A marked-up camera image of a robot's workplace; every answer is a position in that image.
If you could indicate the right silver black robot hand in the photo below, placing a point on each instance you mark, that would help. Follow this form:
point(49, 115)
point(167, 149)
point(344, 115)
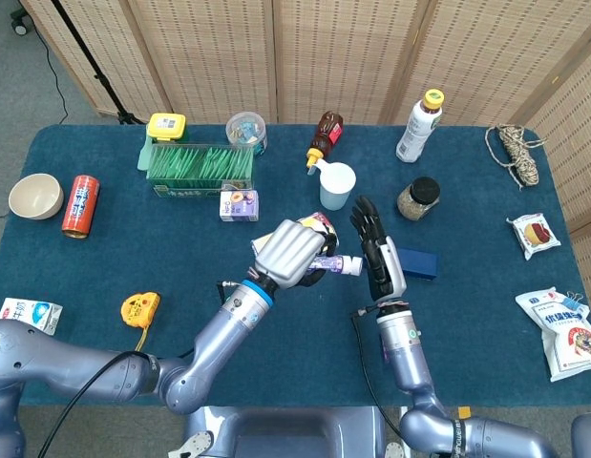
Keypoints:
point(378, 267)

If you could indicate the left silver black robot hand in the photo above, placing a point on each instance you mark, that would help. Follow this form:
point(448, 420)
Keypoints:
point(288, 253)

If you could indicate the small purple white-capped bottle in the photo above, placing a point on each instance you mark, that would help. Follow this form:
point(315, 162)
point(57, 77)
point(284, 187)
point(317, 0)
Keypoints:
point(345, 264)

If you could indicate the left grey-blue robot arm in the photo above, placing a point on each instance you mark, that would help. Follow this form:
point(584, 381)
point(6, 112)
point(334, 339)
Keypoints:
point(218, 339)

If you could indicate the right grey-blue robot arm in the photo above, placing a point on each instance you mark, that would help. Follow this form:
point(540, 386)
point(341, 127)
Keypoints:
point(405, 353)

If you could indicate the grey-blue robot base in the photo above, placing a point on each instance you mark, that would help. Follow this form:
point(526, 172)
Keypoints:
point(285, 434)

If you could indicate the brown syrup bottle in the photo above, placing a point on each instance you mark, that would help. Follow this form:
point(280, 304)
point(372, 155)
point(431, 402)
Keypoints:
point(326, 136)

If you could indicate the white drink bottle yellow cap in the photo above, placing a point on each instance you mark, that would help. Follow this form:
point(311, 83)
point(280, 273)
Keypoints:
point(416, 129)

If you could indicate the dark blue long box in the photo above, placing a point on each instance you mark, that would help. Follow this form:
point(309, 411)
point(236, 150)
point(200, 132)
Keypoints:
point(421, 264)

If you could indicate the razor in yellow blister pack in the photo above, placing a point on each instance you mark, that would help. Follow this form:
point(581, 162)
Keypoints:
point(319, 220)

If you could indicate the small purple juice carton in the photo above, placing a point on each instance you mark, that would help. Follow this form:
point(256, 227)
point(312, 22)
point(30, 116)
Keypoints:
point(238, 205)

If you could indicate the light blue plastic cup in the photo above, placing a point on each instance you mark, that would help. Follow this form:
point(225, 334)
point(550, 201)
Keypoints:
point(335, 188)

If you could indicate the glass jar black lid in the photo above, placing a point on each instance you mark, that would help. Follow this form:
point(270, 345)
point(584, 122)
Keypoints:
point(419, 198)

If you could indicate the blue tablecloth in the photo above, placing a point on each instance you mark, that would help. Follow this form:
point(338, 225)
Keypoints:
point(304, 343)

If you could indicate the green tea bag box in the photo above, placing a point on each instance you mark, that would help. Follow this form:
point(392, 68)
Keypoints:
point(199, 169)

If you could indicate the clear round tub of clips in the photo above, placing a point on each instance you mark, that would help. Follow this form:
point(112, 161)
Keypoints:
point(247, 131)

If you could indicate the white snack packet red print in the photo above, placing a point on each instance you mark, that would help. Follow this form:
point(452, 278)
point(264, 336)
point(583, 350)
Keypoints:
point(534, 236)

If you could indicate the yellow tape measure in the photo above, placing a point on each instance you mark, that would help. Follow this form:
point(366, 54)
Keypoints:
point(137, 307)

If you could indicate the yellow lid container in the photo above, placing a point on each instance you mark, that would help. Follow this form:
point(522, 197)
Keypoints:
point(167, 126)

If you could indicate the blue binder clip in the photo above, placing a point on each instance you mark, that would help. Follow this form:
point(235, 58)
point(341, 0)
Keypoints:
point(574, 303)

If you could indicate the white powder bag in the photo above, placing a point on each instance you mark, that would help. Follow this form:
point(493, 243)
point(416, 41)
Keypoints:
point(567, 339)

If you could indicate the red drink can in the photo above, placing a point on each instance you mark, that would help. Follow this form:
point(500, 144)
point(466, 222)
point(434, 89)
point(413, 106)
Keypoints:
point(80, 207)

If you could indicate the cream bowl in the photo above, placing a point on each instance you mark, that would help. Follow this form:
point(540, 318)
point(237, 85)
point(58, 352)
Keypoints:
point(35, 195)

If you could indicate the white blue milk carton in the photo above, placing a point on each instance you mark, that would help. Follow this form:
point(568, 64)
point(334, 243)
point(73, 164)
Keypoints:
point(30, 312)

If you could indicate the black tripod stand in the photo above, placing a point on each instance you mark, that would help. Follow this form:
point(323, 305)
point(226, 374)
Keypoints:
point(94, 71)

